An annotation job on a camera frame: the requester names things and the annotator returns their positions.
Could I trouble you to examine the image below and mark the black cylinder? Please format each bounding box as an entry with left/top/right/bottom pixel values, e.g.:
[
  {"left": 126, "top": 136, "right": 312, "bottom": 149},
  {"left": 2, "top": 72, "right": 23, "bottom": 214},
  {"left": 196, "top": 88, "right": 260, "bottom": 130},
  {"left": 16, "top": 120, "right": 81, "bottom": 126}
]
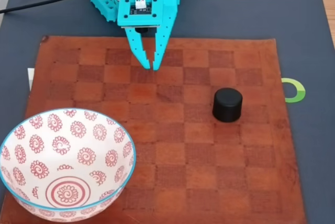
[{"left": 212, "top": 87, "right": 243, "bottom": 124}]

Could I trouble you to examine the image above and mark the brown leather chessboard mat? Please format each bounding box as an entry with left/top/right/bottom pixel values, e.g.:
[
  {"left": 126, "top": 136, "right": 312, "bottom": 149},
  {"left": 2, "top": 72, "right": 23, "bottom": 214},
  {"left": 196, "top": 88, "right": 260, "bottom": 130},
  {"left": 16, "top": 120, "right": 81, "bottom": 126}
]
[{"left": 25, "top": 35, "right": 308, "bottom": 224}]

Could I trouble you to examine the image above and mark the green ring sticker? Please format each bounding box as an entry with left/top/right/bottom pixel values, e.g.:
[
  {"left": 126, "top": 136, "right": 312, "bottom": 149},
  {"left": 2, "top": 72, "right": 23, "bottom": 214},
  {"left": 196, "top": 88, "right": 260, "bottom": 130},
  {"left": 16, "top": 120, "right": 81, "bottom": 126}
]
[{"left": 281, "top": 77, "right": 307, "bottom": 104}]

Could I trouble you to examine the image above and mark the white bowl with red flowers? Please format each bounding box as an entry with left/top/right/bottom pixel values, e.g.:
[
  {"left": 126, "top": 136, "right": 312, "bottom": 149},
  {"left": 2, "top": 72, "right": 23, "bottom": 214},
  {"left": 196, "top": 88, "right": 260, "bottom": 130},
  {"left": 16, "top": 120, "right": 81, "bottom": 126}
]
[{"left": 0, "top": 107, "right": 138, "bottom": 222}]

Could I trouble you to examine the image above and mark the teal camera mount with board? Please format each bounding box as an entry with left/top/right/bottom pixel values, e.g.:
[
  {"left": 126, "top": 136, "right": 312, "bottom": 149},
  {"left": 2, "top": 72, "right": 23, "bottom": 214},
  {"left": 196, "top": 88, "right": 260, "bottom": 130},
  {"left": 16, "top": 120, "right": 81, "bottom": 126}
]
[{"left": 116, "top": 0, "right": 165, "bottom": 36}]

